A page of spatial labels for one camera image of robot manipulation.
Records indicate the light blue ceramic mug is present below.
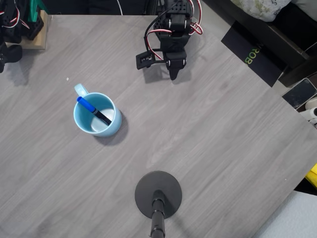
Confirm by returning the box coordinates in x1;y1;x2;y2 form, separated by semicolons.
73;83;123;138

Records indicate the blue capped black marker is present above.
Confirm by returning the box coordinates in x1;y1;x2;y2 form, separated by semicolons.
76;96;113;126

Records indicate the black box with green letters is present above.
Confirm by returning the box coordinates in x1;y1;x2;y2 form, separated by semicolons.
220;20;289;88

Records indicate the white patterned pillow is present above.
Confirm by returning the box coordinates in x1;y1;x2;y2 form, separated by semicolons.
230;0;293;23

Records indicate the black furniture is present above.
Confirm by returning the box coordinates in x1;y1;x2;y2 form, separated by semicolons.
202;0;317;87

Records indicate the black smartphone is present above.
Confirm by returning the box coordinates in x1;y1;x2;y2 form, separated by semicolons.
281;77;317;111

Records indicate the wooden base board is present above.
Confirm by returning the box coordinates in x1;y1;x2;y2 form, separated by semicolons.
4;9;49;51

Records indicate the white rounded device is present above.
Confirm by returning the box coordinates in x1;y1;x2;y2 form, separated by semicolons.
298;97;317;128

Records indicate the yellow object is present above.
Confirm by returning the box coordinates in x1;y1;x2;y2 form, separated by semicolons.
305;163;317;188

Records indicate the red white gripper servo cable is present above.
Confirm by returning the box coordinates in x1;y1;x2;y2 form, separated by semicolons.
144;14;164;60

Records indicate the red white arm servo cable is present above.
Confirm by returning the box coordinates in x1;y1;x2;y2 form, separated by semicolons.
187;0;204;36

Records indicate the black gripper camera mount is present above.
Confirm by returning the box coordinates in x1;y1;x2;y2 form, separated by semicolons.
135;50;164;69

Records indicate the black round-base camera stand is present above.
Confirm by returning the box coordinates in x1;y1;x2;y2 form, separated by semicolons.
135;170;183;238

